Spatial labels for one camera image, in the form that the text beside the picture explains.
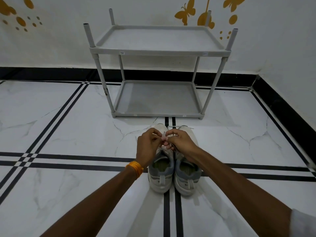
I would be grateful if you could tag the orange butterfly wall sticker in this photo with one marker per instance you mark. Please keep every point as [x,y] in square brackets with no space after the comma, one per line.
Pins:
[233,1]
[185,12]

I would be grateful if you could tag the person's left forearm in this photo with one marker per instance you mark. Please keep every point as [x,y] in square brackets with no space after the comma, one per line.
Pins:
[98,204]

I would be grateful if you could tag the person's right forearm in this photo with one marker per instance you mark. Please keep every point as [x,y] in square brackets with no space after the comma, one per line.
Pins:
[237,192]

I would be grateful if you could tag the white grey sneaker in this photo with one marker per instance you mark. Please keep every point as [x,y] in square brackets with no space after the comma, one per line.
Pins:
[161,175]
[187,177]

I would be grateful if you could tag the person's right thumb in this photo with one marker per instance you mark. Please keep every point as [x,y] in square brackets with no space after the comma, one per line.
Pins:
[169,138]

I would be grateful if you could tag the group of small orange dots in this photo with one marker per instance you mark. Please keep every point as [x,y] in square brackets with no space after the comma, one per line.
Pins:
[225,35]
[34,24]

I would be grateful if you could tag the person's left hand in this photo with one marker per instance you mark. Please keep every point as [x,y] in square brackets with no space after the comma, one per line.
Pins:
[145,150]

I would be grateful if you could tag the grey plastic two-tier rack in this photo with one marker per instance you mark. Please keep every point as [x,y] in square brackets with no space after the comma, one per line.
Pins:
[158,41]

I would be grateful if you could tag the orange oval wall sticker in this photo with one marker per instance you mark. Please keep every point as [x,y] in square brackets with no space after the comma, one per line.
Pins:
[21,21]
[232,19]
[28,2]

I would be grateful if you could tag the white shirt sleeve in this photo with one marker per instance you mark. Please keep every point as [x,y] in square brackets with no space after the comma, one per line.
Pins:
[304,223]

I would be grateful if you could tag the person's left thumb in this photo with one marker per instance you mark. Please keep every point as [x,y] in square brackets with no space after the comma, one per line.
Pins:
[158,141]

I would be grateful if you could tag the person's right hand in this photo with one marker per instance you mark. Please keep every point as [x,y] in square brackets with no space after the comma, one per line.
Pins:
[184,145]

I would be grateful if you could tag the white shoelace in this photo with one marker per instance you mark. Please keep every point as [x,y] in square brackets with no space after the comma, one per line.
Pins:
[181,127]
[165,135]

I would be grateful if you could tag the orange flower wall sticker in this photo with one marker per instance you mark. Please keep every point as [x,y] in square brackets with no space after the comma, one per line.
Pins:
[203,18]

